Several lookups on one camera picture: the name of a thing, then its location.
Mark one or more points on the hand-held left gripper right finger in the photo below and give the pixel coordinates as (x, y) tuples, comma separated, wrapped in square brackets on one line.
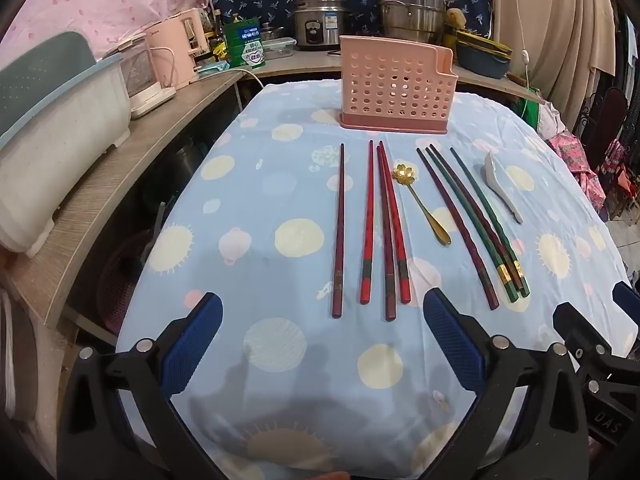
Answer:
[(452, 345)]

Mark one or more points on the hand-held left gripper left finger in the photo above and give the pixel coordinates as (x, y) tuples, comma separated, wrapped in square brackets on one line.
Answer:
[(192, 345)]

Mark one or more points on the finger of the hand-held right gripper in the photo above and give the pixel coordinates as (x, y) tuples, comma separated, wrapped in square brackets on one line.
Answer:
[(585, 322), (627, 300)]

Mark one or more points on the dark red chopstick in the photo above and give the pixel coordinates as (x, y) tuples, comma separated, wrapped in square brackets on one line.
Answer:
[(339, 230), (386, 260)]

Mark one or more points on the green chopstick gold band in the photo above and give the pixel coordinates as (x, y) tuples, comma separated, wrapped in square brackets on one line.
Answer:
[(487, 220), (466, 217)]

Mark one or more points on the pink perforated utensil holder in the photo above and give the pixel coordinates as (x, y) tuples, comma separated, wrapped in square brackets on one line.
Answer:
[(390, 85)]

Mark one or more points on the pink plastic basket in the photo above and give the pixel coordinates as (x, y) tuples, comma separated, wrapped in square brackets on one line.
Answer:
[(125, 285)]

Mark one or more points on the maroon chopstick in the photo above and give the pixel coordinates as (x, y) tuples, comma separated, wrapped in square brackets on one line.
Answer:
[(457, 230), (477, 217)]

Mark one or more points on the gold flower spoon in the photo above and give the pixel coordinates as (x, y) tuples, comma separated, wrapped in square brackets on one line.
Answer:
[(432, 220)]

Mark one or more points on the pink floral cloth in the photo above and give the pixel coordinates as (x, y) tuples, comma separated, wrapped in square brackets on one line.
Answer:
[(575, 165)]

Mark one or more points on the white ceramic spoon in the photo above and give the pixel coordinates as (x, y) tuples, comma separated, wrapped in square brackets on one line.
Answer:
[(500, 180)]

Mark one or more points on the blue dotted tablecloth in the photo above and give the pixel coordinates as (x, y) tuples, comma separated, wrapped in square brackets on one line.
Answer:
[(280, 185)]

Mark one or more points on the black chair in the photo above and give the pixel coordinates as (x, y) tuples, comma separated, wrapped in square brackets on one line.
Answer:
[(607, 115)]

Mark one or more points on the wooden side shelf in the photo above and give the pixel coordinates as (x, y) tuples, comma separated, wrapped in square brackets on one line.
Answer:
[(110, 175)]

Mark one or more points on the green bag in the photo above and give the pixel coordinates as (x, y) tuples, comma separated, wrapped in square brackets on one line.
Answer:
[(531, 107)]

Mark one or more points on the hanging clothes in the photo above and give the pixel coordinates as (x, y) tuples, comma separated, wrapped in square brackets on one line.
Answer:
[(627, 60)]

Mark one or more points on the white plastic storage box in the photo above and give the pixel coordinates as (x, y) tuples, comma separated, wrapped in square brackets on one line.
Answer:
[(50, 150)]

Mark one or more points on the white blender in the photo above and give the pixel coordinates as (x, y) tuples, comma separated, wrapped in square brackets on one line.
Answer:
[(145, 80)]

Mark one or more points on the blue bowl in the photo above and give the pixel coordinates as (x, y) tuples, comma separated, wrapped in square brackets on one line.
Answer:
[(482, 65)]

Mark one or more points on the wet wipes packet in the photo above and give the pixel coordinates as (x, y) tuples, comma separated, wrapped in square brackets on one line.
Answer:
[(214, 68)]

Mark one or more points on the beige curtain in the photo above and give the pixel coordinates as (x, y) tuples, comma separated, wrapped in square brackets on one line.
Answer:
[(555, 25)]

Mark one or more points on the yellow bowl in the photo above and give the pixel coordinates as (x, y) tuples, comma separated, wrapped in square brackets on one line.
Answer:
[(482, 42)]

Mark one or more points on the grey counter board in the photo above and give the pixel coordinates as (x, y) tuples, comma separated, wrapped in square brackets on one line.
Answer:
[(300, 65)]

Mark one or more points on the pink electric kettle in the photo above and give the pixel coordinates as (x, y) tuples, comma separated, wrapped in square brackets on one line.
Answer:
[(175, 45)]

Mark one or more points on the green milk powder can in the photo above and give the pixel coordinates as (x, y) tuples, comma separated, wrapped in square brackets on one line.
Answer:
[(245, 45)]

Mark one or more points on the clear food container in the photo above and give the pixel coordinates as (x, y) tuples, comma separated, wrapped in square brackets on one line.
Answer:
[(280, 48)]

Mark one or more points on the small steel pot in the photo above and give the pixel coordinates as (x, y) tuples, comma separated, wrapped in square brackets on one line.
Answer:
[(272, 31)]

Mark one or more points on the tan loofah sponge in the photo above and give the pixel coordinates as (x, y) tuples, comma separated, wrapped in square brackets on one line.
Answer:
[(454, 19)]

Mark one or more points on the steel steamer pot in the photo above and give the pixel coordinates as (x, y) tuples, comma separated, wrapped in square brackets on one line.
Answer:
[(410, 7)]

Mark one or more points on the steel rice cooker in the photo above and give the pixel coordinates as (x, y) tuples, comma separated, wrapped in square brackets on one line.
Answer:
[(320, 25)]

